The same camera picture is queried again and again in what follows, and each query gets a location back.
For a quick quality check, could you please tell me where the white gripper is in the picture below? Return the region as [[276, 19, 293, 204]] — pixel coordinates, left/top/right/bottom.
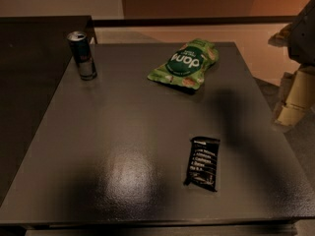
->
[[268, 0, 315, 128]]

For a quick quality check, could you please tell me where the black rxbar chocolate wrapper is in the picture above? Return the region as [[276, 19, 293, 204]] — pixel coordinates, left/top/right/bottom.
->
[[184, 136, 221, 192]]

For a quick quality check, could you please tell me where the green snack pouch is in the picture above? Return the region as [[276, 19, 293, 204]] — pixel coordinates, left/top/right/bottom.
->
[[148, 38, 219, 90]]

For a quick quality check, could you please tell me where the red bull energy can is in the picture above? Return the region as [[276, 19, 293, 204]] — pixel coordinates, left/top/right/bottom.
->
[[67, 31, 96, 81]]

